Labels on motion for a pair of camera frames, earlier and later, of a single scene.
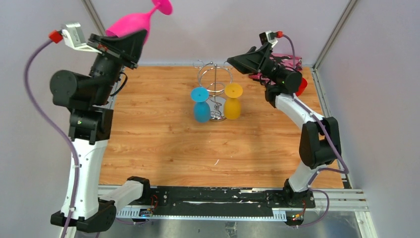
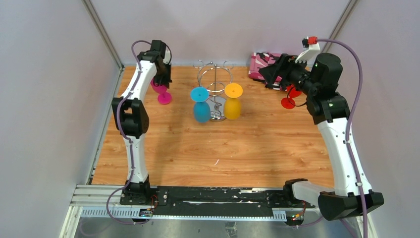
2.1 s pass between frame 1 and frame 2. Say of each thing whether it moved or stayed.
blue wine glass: stayed
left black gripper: moved
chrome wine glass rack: stayed
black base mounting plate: stayed
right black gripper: moved
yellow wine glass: stayed
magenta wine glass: moved
